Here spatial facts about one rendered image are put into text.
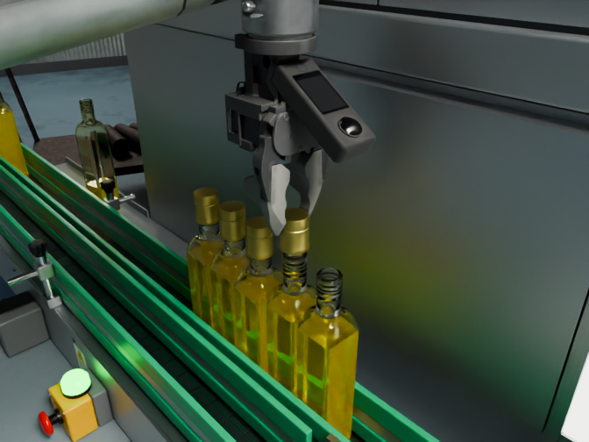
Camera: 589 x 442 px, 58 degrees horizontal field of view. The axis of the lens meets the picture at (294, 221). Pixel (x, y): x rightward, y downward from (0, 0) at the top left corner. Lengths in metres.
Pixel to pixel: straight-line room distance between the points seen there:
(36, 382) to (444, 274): 0.77
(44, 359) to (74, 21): 0.92
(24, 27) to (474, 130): 0.41
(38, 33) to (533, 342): 0.53
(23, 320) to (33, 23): 0.90
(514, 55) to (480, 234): 0.18
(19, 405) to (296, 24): 0.82
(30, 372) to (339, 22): 0.84
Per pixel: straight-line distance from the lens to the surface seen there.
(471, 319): 0.65
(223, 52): 0.88
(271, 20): 0.51
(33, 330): 1.17
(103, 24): 0.31
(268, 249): 0.65
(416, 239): 0.65
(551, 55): 0.53
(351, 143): 0.49
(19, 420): 1.06
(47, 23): 0.30
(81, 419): 0.96
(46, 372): 1.13
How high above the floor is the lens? 1.47
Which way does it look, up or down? 28 degrees down
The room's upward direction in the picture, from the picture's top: straight up
